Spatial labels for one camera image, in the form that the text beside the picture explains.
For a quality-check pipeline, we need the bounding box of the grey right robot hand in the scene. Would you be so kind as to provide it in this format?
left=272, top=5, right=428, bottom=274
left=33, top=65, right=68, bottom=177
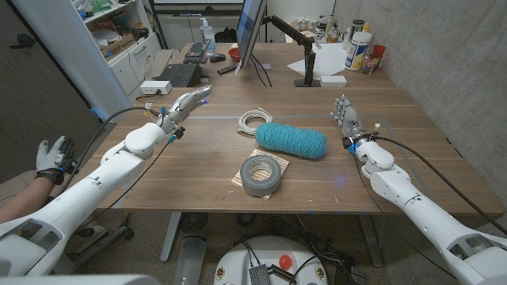
left=330, top=93, right=372, bottom=150

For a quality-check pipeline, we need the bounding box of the person's white gloved hand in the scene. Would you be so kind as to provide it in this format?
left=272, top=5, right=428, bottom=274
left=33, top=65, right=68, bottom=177
left=35, top=135, right=80, bottom=186

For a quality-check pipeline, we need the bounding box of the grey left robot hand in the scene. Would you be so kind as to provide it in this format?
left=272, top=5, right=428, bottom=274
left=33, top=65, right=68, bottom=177
left=156, top=85, right=214, bottom=138

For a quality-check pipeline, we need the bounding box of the white Ethernet cable coil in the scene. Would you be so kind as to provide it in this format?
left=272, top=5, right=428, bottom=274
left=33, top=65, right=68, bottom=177
left=236, top=107, right=274, bottom=136

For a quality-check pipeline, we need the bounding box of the person's bare forearm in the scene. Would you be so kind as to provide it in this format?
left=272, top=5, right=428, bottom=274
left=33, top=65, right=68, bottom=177
left=0, top=177, right=55, bottom=225

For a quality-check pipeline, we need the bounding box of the white robot base red button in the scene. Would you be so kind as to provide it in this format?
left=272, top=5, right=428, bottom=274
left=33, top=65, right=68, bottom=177
left=212, top=235, right=330, bottom=285

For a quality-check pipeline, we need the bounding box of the teal yarn skein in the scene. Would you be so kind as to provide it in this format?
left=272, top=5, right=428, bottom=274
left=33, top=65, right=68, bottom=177
left=254, top=122, right=329, bottom=160

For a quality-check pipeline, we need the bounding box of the clear hand sanitizer bottle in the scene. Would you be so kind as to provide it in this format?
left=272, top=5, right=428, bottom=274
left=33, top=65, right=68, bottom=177
left=199, top=17, right=217, bottom=56

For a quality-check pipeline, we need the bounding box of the large black keyboard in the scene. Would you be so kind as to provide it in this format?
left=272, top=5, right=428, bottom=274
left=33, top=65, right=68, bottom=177
left=157, top=62, right=198, bottom=89

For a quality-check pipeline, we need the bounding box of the white power strip box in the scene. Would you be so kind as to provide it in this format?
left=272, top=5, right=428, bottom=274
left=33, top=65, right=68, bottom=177
left=139, top=80, right=173, bottom=96

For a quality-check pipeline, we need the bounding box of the flat white box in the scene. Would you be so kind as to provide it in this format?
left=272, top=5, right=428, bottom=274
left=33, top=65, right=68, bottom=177
left=318, top=74, right=348, bottom=89

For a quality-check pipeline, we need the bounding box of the small black keyboard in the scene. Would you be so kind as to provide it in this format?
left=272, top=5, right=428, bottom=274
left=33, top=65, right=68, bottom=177
left=182, top=40, right=208, bottom=64

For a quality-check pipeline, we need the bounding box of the clear glass jar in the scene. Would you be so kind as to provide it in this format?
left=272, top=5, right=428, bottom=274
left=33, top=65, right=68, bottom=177
left=360, top=53, right=380, bottom=75

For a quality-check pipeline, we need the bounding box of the white paper sheet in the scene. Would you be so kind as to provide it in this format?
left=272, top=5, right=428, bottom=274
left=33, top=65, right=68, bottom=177
left=286, top=42, right=349, bottom=78

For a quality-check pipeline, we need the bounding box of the white canister blue label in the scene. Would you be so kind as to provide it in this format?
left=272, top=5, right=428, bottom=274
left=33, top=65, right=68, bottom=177
left=344, top=31, right=373, bottom=72

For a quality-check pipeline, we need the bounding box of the wooden slatted coaster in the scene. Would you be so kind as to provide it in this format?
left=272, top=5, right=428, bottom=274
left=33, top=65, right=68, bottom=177
left=231, top=148, right=291, bottom=201

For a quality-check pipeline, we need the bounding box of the black bag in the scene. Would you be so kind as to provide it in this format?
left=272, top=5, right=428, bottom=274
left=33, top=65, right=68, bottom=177
left=215, top=26, right=238, bottom=44

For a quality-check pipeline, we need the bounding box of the cardboard box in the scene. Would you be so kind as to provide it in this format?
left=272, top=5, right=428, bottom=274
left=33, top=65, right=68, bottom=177
left=98, top=33, right=136, bottom=60

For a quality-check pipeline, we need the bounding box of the computer monitor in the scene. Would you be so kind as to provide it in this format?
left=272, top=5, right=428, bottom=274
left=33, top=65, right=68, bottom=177
left=235, top=0, right=269, bottom=69

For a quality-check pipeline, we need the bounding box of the white shelf cabinet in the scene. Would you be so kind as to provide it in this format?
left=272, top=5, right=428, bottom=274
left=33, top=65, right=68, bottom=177
left=11, top=0, right=163, bottom=124

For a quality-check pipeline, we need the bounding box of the grey table leg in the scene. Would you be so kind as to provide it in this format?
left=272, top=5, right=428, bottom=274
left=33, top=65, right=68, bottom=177
left=160, top=211, right=183, bottom=263
left=358, top=213, right=384, bottom=268

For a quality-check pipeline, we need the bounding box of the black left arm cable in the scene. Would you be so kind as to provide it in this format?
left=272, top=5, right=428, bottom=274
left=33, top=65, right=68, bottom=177
left=59, top=105, right=162, bottom=195

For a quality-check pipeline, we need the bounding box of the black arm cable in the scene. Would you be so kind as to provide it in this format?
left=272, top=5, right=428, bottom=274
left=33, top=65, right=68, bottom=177
left=368, top=135, right=507, bottom=241
left=59, top=105, right=162, bottom=195

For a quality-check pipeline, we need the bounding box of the black monitor cable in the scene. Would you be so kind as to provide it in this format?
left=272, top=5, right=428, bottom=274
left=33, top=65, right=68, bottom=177
left=251, top=53, right=274, bottom=88
left=248, top=54, right=269, bottom=88

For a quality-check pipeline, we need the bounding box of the grey duct tape roll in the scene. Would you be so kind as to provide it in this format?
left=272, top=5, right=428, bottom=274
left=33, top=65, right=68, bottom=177
left=239, top=154, right=283, bottom=198

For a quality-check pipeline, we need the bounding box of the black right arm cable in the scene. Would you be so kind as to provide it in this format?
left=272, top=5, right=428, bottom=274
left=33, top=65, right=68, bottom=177
left=368, top=135, right=507, bottom=241

